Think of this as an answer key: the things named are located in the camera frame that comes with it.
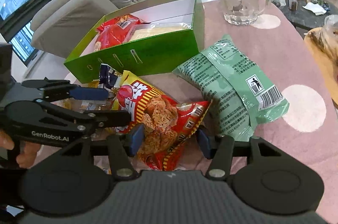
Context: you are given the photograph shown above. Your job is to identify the dark blue white snack packet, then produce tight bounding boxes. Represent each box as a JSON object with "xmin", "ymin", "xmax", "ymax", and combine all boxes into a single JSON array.
[{"xmin": 99, "ymin": 63, "xmax": 122, "ymax": 92}]

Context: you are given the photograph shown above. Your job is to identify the green snack bag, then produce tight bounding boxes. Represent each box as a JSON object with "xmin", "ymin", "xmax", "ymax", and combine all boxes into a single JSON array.
[{"xmin": 173, "ymin": 35, "xmax": 289, "ymax": 142}]

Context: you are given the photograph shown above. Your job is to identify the beige sofa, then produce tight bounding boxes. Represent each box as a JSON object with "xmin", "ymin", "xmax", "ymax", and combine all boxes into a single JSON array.
[{"xmin": 30, "ymin": 0, "xmax": 145, "ymax": 58}]

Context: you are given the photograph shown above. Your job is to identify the plastic bag of pastries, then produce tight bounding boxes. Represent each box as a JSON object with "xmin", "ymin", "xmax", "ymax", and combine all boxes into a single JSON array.
[{"xmin": 307, "ymin": 15, "xmax": 338, "ymax": 65}]

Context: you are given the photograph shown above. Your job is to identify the green cardboard box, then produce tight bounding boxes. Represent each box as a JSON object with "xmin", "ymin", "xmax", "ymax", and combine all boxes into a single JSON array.
[{"xmin": 64, "ymin": 0, "xmax": 204, "ymax": 83}]

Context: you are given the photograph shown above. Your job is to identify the red cookie snack bag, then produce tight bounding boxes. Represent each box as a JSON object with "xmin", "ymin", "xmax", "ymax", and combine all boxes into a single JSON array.
[{"xmin": 94, "ymin": 15, "xmax": 146, "ymax": 51}]

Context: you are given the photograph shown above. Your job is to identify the person left hand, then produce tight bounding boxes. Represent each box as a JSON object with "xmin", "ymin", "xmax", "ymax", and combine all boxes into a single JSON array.
[{"xmin": 0, "ymin": 130, "xmax": 42, "ymax": 169}]

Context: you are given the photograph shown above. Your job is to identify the clear bag yellow crackers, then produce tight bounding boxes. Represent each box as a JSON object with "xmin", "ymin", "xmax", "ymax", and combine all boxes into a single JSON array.
[{"xmin": 124, "ymin": 23, "xmax": 191, "ymax": 42}]

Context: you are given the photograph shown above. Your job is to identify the yellow snack packet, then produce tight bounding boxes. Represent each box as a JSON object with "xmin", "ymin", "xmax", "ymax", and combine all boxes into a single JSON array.
[{"xmin": 52, "ymin": 80, "xmax": 114, "ymax": 112}]

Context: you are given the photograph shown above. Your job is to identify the pink polka dot tablecloth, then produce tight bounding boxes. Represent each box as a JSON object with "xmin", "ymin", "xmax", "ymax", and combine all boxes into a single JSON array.
[{"xmin": 31, "ymin": 0, "xmax": 338, "ymax": 224}]

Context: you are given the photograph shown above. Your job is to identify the red yellow noodle snack bag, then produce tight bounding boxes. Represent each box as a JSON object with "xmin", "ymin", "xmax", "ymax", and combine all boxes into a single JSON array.
[{"xmin": 112, "ymin": 71, "xmax": 211, "ymax": 171}]

